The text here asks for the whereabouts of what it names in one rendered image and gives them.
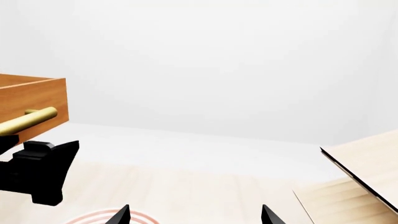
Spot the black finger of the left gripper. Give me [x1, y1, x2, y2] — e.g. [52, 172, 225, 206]
[0, 134, 21, 155]
[30, 140, 80, 207]

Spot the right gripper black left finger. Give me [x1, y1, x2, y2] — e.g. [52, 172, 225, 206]
[104, 203, 131, 224]

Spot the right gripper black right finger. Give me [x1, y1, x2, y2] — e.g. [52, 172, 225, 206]
[261, 203, 287, 224]

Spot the brown wooden drawer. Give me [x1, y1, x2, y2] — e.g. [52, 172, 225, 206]
[0, 73, 70, 146]

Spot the light wood table top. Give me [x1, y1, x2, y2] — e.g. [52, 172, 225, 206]
[320, 129, 398, 215]

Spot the light wood slatted panel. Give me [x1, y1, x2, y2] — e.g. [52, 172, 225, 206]
[292, 176, 398, 224]

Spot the brass bar drawer handle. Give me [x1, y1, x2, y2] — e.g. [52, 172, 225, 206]
[0, 106, 58, 136]

